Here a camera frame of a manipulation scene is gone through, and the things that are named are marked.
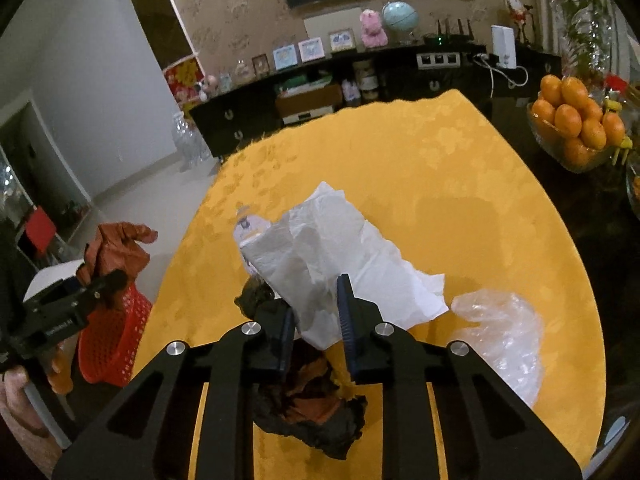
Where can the green flat packets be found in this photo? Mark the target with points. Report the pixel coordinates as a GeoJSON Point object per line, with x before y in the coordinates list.
{"type": "Point", "coordinates": [302, 82]}

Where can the red chair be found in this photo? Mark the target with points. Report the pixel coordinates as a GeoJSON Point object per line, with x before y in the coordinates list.
{"type": "Point", "coordinates": [39, 230]}

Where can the small glass fruit bowl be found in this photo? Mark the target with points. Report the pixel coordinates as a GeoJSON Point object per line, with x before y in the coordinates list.
{"type": "Point", "coordinates": [635, 190]}

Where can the red white figurine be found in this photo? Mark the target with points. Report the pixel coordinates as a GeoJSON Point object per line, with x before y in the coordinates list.
{"type": "Point", "coordinates": [517, 12]}

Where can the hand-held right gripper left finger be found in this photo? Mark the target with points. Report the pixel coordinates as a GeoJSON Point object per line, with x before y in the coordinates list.
{"type": "Point", "coordinates": [286, 340]}

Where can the small pale bottles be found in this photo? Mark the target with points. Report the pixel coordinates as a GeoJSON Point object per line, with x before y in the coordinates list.
{"type": "Point", "coordinates": [351, 92]}

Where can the black low cabinet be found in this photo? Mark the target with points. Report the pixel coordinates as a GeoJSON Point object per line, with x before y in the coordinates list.
{"type": "Point", "coordinates": [240, 115]}

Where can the person's left hand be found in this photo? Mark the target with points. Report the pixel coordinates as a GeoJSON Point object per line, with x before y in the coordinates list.
{"type": "Point", "coordinates": [61, 372]}

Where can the white power strip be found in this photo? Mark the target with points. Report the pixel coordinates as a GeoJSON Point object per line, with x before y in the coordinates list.
{"type": "Point", "coordinates": [438, 59]}

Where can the brown cardboard box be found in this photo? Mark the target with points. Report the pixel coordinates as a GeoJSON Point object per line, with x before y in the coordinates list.
{"type": "Point", "coordinates": [307, 102]}

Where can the white tissue paper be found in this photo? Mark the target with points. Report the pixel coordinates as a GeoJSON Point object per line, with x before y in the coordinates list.
{"type": "Point", "coordinates": [340, 240]}

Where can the pink plush toy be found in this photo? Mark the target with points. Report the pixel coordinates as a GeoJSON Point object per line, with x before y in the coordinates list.
{"type": "Point", "coordinates": [372, 27]}

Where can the pile of oranges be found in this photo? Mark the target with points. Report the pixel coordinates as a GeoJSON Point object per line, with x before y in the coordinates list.
{"type": "Point", "coordinates": [570, 115]}

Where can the person's left forearm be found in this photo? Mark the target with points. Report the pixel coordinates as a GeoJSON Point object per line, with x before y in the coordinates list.
{"type": "Point", "coordinates": [25, 445]}

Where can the small picture frame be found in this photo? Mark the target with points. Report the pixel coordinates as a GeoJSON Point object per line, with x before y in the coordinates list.
{"type": "Point", "coordinates": [310, 50]}
{"type": "Point", "coordinates": [342, 40]}
{"type": "Point", "coordinates": [284, 58]}

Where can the large glass fruit bowl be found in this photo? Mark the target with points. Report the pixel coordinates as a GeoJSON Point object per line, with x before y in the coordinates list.
{"type": "Point", "coordinates": [550, 152]}

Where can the labelled jar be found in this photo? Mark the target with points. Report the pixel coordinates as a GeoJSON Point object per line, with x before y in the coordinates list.
{"type": "Point", "coordinates": [366, 80]}

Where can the small glass jar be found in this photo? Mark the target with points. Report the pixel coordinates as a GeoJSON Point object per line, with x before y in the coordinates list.
{"type": "Point", "coordinates": [243, 72]}

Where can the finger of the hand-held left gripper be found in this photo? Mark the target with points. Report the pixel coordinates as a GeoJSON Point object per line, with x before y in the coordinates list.
{"type": "Point", "coordinates": [107, 285]}

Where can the small doll toy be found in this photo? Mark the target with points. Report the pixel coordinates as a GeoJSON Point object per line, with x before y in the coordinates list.
{"type": "Point", "coordinates": [209, 87]}

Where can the cat printed plastic packet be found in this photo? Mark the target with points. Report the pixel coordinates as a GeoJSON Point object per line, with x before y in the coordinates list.
{"type": "Point", "coordinates": [246, 230]}

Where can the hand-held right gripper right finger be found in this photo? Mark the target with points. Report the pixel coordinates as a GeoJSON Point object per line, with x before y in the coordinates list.
{"type": "Point", "coordinates": [346, 320]}

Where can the yellow tablecloth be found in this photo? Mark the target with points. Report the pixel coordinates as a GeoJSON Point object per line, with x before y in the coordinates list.
{"type": "Point", "coordinates": [400, 170]}

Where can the brown wrapper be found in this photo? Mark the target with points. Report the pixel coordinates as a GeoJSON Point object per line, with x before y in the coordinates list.
{"type": "Point", "coordinates": [116, 250]}

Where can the white box appliance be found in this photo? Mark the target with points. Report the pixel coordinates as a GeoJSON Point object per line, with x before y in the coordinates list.
{"type": "Point", "coordinates": [503, 45]}

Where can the green leafy plant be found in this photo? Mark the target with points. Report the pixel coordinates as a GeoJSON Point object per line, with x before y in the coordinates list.
{"type": "Point", "coordinates": [580, 20]}

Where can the white card board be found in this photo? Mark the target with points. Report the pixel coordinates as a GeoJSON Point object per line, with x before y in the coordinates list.
{"type": "Point", "coordinates": [325, 24]}

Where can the dark wrapper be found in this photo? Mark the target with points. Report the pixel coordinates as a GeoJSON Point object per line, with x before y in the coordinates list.
{"type": "Point", "coordinates": [320, 425]}

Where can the red plastic mesh basket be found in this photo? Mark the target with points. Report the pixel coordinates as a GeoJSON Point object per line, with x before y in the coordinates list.
{"type": "Point", "coordinates": [111, 342]}

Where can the dark framed picture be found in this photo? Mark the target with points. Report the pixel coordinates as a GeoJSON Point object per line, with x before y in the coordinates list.
{"type": "Point", "coordinates": [260, 66]}

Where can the black router with antennas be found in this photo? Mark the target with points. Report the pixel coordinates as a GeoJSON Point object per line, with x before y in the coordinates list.
{"type": "Point", "coordinates": [447, 37]}

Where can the pale blue globe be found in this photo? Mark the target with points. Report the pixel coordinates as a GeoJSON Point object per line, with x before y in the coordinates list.
{"type": "Point", "coordinates": [400, 15]}

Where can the red yellow poster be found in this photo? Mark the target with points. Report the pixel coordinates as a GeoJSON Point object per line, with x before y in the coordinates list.
{"type": "Point", "coordinates": [182, 77]}

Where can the clear plastic bag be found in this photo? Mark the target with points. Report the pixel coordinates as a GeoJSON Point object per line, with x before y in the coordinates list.
{"type": "Point", "coordinates": [500, 340]}

